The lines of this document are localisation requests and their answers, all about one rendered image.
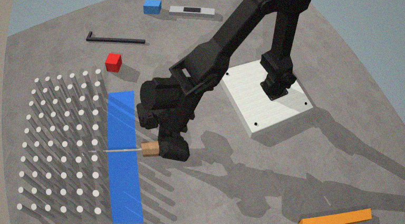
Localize blue box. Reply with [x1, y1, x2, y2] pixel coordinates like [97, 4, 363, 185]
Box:
[143, 0, 161, 15]

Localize grey metal cylinder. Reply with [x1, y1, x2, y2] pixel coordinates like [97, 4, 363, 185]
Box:
[92, 139, 108, 164]
[92, 172, 110, 193]
[79, 110, 94, 137]
[53, 99, 69, 125]
[70, 73, 83, 99]
[47, 156, 65, 174]
[77, 206, 97, 222]
[93, 95, 107, 123]
[32, 90, 47, 115]
[60, 206, 82, 223]
[60, 189, 81, 207]
[46, 189, 68, 207]
[33, 156, 54, 176]
[19, 171, 42, 191]
[51, 112, 68, 137]
[26, 114, 38, 131]
[31, 204, 55, 220]
[94, 208, 113, 224]
[48, 141, 63, 160]
[34, 78, 49, 104]
[93, 110, 108, 137]
[76, 172, 95, 192]
[22, 142, 43, 162]
[57, 75, 71, 99]
[95, 81, 108, 110]
[76, 124, 93, 150]
[32, 188, 54, 206]
[18, 187, 42, 205]
[61, 172, 80, 191]
[55, 86, 70, 111]
[76, 157, 94, 179]
[64, 111, 80, 137]
[64, 125, 80, 150]
[61, 156, 78, 179]
[45, 77, 60, 102]
[80, 96, 94, 123]
[95, 69, 108, 98]
[36, 127, 52, 150]
[91, 155, 109, 178]
[41, 100, 56, 125]
[34, 141, 50, 159]
[66, 98, 82, 124]
[46, 173, 67, 191]
[81, 83, 95, 111]
[83, 71, 95, 99]
[32, 171, 54, 191]
[21, 156, 42, 176]
[29, 101, 45, 126]
[45, 205, 68, 221]
[24, 128, 38, 143]
[77, 140, 94, 164]
[50, 126, 64, 147]
[62, 141, 78, 165]
[92, 124, 108, 150]
[43, 88, 58, 114]
[39, 113, 55, 138]
[17, 203, 42, 220]
[92, 190, 111, 209]
[67, 84, 82, 111]
[77, 189, 96, 207]

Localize metal rod tool with brown handle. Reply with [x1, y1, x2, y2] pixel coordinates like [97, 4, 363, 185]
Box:
[88, 141, 159, 157]

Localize orange rectangular bar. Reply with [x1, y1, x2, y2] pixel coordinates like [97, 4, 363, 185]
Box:
[298, 208, 372, 224]

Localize blue taped strip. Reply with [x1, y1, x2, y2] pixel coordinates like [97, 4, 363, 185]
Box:
[107, 91, 143, 223]

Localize black l-shaped rod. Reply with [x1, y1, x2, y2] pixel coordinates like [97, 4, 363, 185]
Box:
[86, 32, 145, 44]

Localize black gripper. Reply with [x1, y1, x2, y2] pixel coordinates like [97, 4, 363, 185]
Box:
[158, 108, 195, 162]

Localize red cube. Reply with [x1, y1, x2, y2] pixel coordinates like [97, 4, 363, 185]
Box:
[105, 53, 122, 73]

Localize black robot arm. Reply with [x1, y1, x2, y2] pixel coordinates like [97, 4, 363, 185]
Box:
[136, 0, 311, 130]

